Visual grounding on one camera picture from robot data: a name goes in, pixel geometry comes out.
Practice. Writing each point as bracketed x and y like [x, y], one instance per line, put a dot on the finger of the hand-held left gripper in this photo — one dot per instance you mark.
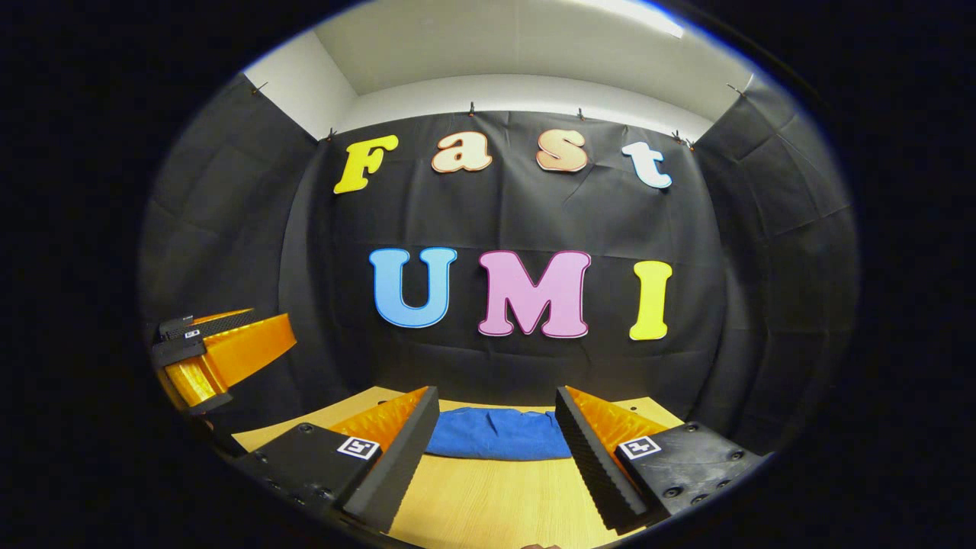
[206, 326]
[244, 347]

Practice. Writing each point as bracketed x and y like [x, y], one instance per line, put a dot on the blue button-up shirt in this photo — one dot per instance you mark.
[496, 435]

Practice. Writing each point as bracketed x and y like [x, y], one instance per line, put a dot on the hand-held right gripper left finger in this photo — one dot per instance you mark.
[404, 457]

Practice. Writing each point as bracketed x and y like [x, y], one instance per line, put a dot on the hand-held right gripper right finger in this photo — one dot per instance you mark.
[587, 457]

